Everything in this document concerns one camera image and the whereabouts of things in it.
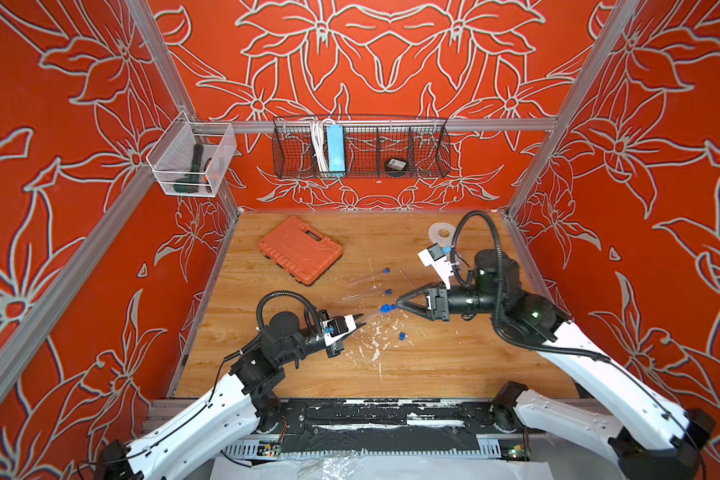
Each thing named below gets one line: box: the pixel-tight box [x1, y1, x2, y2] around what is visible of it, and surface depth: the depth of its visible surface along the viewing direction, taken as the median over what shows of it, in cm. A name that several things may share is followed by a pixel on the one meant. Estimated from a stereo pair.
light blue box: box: [327, 124, 346, 173], surface depth 91 cm
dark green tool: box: [174, 143, 203, 194], surface depth 82 cm
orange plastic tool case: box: [258, 216, 343, 285], surface depth 104 cm
